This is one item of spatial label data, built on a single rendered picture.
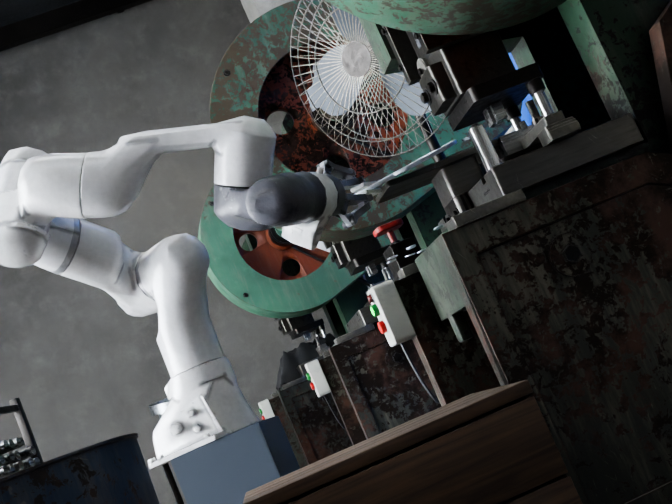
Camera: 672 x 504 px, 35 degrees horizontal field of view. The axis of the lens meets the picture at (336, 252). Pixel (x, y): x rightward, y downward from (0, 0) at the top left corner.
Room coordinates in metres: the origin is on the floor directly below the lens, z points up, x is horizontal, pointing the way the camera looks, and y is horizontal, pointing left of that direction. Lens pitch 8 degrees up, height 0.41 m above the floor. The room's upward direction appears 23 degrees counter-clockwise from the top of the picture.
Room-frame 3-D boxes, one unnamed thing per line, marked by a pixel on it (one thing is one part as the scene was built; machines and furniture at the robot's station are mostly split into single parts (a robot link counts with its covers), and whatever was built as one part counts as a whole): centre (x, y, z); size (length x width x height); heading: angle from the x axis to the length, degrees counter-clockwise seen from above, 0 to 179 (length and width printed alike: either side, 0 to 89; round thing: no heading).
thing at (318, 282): (5.66, -0.03, 0.87); 1.53 x 0.99 x 1.74; 104
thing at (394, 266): (2.43, -0.14, 0.62); 0.10 x 0.06 x 0.20; 11
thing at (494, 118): (2.17, -0.41, 0.84); 0.05 x 0.03 x 0.04; 11
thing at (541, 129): (2.01, -0.46, 0.76); 0.17 x 0.06 x 0.10; 11
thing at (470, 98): (2.17, -0.43, 0.86); 0.20 x 0.16 x 0.05; 11
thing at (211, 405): (2.04, 0.37, 0.52); 0.22 x 0.19 x 0.14; 84
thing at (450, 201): (2.14, -0.25, 0.72); 0.25 x 0.14 x 0.14; 101
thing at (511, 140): (2.17, -0.42, 0.76); 0.15 x 0.09 x 0.05; 11
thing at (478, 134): (1.98, -0.33, 0.75); 0.03 x 0.03 x 0.10; 11
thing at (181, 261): (2.01, 0.30, 0.71); 0.18 x 0.11 x 0.25; 44
